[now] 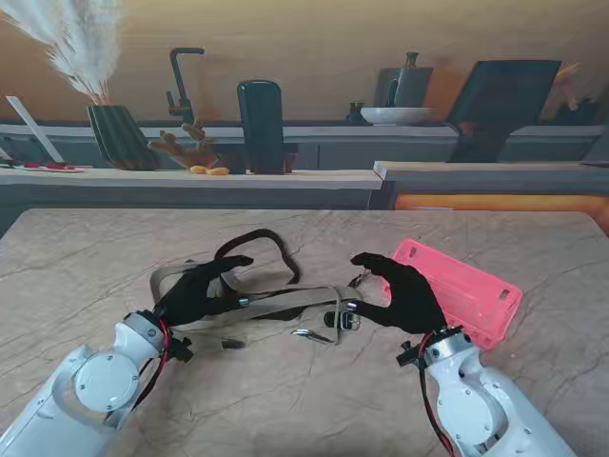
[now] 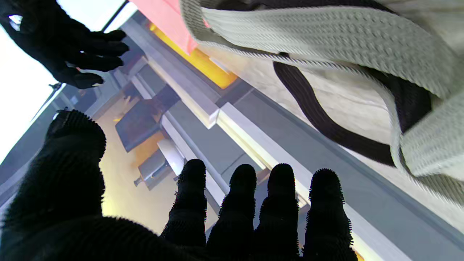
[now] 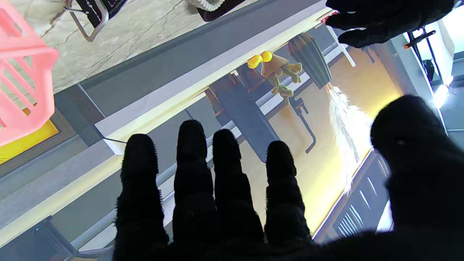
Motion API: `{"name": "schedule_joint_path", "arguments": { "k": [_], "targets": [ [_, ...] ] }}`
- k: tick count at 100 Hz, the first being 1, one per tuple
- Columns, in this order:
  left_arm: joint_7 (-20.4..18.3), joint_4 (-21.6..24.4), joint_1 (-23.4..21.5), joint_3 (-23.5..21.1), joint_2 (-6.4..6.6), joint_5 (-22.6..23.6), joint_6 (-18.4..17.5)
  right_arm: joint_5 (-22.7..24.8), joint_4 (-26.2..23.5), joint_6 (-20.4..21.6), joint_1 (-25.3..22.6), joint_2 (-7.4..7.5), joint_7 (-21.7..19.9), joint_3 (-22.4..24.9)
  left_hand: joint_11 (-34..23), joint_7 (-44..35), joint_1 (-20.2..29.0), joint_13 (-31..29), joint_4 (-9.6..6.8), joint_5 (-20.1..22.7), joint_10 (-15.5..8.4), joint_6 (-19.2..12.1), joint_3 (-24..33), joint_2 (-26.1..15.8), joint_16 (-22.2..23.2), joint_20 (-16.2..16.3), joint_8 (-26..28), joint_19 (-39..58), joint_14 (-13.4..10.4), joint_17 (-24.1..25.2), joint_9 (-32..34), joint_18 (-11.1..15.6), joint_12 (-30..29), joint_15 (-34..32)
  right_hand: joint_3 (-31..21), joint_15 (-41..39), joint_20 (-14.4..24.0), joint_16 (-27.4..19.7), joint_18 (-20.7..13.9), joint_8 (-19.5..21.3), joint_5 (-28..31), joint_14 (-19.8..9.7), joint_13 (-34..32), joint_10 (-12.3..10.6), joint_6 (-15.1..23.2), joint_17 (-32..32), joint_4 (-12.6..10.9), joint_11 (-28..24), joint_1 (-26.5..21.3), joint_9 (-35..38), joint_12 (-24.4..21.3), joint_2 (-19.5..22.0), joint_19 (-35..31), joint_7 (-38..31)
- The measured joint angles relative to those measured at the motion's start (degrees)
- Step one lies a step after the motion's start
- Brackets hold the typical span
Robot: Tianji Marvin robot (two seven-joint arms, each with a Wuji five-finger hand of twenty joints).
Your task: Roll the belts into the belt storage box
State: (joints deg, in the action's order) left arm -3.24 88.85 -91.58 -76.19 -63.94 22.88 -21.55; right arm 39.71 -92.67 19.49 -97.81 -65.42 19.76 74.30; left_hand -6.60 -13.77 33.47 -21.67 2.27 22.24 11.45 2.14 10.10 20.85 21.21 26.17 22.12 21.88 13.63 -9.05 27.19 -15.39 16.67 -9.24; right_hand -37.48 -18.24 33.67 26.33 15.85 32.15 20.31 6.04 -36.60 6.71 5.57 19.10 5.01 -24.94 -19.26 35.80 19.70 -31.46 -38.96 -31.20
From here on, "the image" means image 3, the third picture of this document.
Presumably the black light stand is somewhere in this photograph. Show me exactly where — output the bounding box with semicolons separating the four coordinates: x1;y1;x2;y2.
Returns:
404;27;444;78

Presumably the dark ribbed vase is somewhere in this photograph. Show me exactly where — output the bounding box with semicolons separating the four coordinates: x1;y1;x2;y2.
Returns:
288;33;332;89

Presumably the black kitchen faucet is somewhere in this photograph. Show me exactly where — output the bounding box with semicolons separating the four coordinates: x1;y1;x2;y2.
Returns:
290;97;316;154

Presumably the pink plastic storage basket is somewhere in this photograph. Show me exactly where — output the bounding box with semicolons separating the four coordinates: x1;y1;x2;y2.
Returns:
0;0;59;146

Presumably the white pampas grass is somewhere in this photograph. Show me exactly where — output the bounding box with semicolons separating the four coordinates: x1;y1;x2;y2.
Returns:
324;83;374;192

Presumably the orange glowing cabinet panel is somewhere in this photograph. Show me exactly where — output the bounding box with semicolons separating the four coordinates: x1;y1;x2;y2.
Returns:
0;107;59;164

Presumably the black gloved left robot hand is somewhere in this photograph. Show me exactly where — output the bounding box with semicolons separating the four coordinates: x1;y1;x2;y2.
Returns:
325;0;455;48

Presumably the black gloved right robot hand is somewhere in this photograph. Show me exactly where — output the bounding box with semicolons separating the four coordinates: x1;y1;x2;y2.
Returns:
113;94;464;261

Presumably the tall black appliance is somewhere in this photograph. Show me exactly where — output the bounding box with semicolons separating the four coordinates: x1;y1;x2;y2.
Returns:
208;74;279;162

